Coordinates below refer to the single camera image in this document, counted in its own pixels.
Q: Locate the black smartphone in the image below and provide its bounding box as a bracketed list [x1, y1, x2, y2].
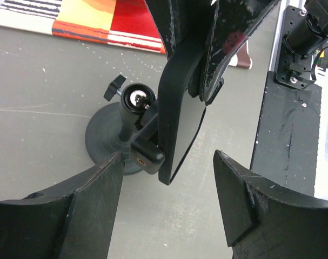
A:
[158, 39, 206, 185]

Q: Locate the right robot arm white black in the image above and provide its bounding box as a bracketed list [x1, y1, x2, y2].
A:
[145, 1, 328, 105]

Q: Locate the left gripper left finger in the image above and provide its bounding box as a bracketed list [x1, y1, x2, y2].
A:
[0, 153, 125, 258]

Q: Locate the black phone stand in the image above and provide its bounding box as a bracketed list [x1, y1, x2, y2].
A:
[84, 74, 225, 176]

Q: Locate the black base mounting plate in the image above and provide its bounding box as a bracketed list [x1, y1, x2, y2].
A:
[250, 1, 322, 196]

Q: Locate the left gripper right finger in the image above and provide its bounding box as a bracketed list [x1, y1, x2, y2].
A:
[213, 150, 328, 258]

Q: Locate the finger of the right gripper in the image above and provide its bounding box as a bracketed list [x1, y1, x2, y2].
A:
[145, 0, 212, 58]
[200, 1, 279, 104]

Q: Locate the patterned orange placemat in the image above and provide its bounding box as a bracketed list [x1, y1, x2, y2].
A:
[0, 0, 254, 70]

